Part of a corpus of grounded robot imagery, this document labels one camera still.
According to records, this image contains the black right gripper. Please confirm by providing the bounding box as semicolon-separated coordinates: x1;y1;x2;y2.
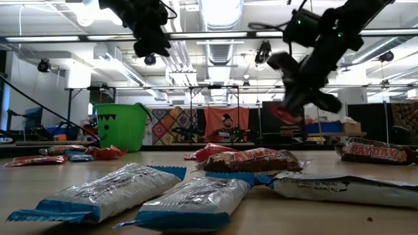
268;52;334;118

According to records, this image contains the red candy packet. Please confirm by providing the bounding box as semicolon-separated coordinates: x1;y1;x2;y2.
85;145;128;161
269;104;303;125
3;155;68;168
183;142;241;163

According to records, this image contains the silver blue candy bar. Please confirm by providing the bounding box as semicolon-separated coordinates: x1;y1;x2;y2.
6;162;187;225
65;151;95;163
112;172;256;233
255;171;418;210

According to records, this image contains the black monitor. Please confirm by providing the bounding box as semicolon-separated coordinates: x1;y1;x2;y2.
261;101;305;144

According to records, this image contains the blue storage bin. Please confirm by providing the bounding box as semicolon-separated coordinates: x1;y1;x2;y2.
305;121;343;134

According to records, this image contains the brown cardboard box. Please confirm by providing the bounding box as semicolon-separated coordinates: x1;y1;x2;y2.
342;121;362;133

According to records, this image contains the person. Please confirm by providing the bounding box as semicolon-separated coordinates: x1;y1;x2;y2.
212;113;246;144

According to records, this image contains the black partition panel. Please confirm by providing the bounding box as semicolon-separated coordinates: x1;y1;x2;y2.
347;103;393;140

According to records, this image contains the black overhead light beam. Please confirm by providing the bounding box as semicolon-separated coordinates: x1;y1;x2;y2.
0;29;418;42

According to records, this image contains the orange hanging cloth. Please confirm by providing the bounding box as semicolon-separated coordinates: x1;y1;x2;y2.
204;106;251;144

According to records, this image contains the colourful patchwork quilt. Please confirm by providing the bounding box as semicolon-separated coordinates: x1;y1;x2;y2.
150;106;201;146

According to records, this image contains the wood-pattern partition panel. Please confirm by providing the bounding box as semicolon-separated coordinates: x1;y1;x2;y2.
391;103;418;144

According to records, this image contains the green plastic monster bucket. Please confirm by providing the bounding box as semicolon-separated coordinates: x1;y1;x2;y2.
93;102;153;153

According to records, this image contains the thin black diagonal rod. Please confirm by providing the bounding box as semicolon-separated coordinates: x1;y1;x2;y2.
0;74;99;140

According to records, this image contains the black aluminium table frame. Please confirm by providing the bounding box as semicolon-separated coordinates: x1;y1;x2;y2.
0;142;418;160

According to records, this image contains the ribbed silver ventilation duct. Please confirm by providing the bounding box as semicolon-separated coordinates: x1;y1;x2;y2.
198;0;245;67

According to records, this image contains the black background rig frame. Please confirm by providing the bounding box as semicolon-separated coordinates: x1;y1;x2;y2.
64;84;418;146

